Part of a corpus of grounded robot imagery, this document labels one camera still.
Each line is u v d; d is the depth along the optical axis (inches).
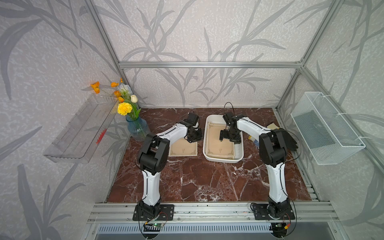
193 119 31.4
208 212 29.7
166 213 28.6
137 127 36.1
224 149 37.7
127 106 30.7
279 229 28.2
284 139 40.7
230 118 31.6
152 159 20.9
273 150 22.3
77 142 25.1
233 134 33.4
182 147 38.6
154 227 28.3
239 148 37.6
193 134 33.4
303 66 36.9
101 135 25.8
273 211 25.6
